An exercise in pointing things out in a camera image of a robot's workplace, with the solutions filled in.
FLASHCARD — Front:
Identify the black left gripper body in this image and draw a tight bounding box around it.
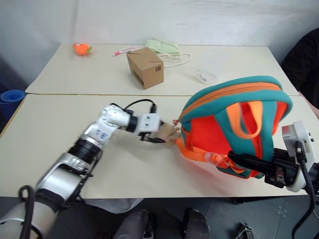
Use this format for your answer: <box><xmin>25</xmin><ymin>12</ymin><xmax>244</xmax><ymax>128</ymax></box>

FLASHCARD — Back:
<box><xmin>138</xmin><ymin>131</ymin><xmax>161</xmax><ymax>142</ymax></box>

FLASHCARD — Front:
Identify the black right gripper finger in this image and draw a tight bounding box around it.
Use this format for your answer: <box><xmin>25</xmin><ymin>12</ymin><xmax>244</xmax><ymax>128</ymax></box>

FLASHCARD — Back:
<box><xmin>231</xmin><ymin>157</ymin><xmax>275</xmax><ymax>174</ymax></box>
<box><xmin>227</xmin><ymin>150</ymin><xmax>275</xmax><ymax>167</ymax></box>

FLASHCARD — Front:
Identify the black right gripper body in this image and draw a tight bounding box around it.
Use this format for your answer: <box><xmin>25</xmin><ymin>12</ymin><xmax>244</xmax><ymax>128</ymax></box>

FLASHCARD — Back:
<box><xmin>264</xmin><ymin>148</ymin><xmax>300</xmax><ymax>189</ymax></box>

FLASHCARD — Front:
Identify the beige zipper pull charm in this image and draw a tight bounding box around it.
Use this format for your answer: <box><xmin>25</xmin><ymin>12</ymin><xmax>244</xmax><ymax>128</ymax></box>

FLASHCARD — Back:
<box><xmin>159</xmin><ymin>123</ymin><xmax>180</xmax><ymax>145</ymax></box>

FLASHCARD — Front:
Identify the orange and teal backpack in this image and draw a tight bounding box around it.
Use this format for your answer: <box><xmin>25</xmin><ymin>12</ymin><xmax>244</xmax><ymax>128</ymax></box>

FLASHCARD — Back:
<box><xmin>175</xmin><ymin>75</ymin><xmax>294</xmax><ymax>180</ymax></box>

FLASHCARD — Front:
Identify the brown cardboard box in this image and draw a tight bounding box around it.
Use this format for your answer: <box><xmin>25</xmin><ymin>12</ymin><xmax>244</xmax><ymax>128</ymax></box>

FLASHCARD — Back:
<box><xmin>126</xmin><ymin>47</ymin><xmax>164</xmax><ymax>90</ymax></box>

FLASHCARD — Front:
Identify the grey cloth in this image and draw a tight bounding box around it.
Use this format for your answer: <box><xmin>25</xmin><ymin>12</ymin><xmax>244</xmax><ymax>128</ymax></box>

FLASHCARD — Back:
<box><xmin>81</xmin><ymin>198</ymin><xmax>146</xmax><ymax>215</ymax></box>

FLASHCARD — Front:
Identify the light green fabric pouch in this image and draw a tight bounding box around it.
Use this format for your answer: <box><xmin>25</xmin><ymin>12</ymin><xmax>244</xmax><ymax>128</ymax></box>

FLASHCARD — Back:
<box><xmin>145</xmin><ymin>37</ymin><xmax>180</xmax><ymax>57</ymax></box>

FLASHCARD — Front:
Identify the dark rounded shape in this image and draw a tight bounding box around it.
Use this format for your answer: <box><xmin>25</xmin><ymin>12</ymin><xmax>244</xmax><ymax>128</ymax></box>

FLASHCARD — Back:
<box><xmin>115</xmin><ymin>208</ymin><xmax>157</xmax><ymax>239</ymax></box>
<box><xmin>182</xmin><ymin>207</ymin><xmax>210</xmax><ymax>239</ymax></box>

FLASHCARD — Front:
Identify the orange plush toy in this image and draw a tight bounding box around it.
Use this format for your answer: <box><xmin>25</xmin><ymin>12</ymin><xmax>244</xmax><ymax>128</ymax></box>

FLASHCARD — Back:
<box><xmin>72</xmin><ymin>41</ymin><xmax>93</xmax><ymax>58</ymax></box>

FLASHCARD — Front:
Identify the person in dark clothing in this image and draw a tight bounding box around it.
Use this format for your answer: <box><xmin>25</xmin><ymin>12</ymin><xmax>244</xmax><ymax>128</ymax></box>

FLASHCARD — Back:
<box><xmin>281</xmin><ymin>27</ymin><xmax>319</xmax><ymax>100</ymax></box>

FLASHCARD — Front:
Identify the blue rolled mat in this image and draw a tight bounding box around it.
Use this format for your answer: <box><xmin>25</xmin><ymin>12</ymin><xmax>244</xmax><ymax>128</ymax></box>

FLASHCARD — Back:
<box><xmin>0</xmin><ymin>89</ymin><xmax>27</xmax><ymax>118</ymax></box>

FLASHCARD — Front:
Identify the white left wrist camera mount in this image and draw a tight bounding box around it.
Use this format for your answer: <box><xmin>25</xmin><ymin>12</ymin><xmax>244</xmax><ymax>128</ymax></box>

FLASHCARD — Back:
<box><xmin>136</xmin><ymin>113</ymin><xmax>161</xmax><ymax>134</ymax></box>

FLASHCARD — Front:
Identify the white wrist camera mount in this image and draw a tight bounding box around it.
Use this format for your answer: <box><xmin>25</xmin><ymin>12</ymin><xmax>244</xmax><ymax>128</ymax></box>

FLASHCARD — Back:
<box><xmin>136</xmin><ymin>113</ymin><xmax>161</xmax><ymax>134</ymax></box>
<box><xmin>281</xmin><ymin>120</ymin><xmax>318</xmax><ymax>193</ymax></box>

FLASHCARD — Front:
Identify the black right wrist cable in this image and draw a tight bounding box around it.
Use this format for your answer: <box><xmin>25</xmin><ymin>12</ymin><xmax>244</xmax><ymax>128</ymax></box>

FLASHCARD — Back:
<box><xmin>292</xmin><ymin>140</ymin><xmax>319</xmax><ymax>239</ymax></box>

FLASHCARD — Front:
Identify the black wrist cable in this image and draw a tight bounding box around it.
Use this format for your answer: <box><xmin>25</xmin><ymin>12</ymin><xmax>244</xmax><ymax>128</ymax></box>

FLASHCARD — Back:
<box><xmin>124</xmin><ymin>99</ymin><xmax>158</xmax><ymax>115</ymax></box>
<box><xmin>292</xmin><ymin>140</ymin><xmax>319</xmax><ymax>239</ymax></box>

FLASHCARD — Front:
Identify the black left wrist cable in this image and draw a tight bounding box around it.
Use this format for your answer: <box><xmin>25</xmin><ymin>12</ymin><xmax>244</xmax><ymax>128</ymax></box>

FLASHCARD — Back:
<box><xmin>124</xmin><ymin>99</ymin><xmax>158</xmax><ymax>115</ymax></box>

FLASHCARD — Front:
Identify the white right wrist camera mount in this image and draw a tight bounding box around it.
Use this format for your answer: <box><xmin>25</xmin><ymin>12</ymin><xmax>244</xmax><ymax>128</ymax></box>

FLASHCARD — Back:
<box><xmin>281</xmin><ymin>120</ymin><xmax>318</xmax><ymax>193</ymax></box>

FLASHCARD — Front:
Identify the metal frame part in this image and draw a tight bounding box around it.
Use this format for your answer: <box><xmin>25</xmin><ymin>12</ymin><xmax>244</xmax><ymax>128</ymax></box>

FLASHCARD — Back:
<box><xmin>236</xmin><ymin>222</ymin><xmax>258</xmax><ymax>239</ymax></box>

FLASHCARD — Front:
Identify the cream drawstring cord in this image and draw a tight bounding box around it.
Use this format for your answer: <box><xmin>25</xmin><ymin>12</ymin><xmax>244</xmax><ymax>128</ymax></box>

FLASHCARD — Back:
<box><xmin>154</xmin><ymin>37</ymin><xmax>192</xmax><ymax>69</ymax></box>

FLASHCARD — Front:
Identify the pink and white cable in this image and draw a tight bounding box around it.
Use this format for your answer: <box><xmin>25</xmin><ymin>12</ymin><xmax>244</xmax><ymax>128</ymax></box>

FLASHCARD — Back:
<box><xmin>112</xmin><ymin>47</ymin><xmax>136</xmax><ymax>57</ymax></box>

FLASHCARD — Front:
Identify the thick black braided cable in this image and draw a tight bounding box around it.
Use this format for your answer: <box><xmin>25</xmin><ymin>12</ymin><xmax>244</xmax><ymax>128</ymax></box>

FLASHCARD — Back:
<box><xmin>18</xmin><ymin>185</ymin><xmax>37</xmax><ymax>239</ymax></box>

